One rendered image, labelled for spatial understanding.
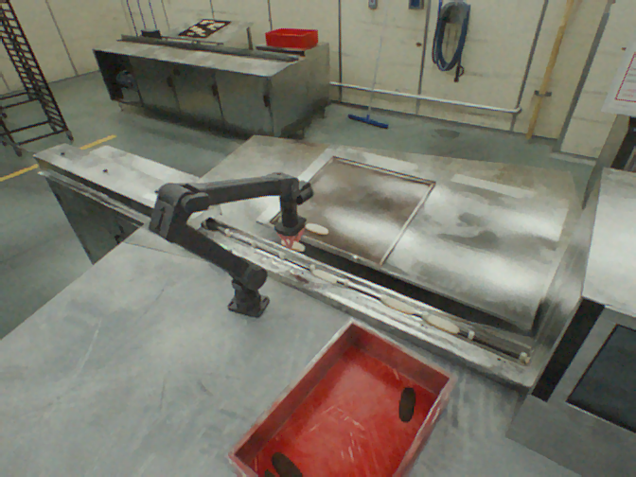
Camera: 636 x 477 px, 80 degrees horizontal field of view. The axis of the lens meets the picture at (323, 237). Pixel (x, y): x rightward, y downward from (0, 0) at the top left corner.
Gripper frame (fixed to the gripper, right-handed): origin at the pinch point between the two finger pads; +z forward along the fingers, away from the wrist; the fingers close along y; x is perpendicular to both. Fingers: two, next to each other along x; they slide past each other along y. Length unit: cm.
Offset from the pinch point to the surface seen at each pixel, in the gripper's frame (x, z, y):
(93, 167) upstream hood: 126, 2, -1
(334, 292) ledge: -21.8, 6.9, -7.1
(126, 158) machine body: 143, 12, 25
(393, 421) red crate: -56, 10, -34
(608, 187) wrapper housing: -81, -37, 19
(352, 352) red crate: -37.0, 10.5, -21.7
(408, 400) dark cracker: -57, 9, -27
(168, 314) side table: 21.9, 11.0, -40.6
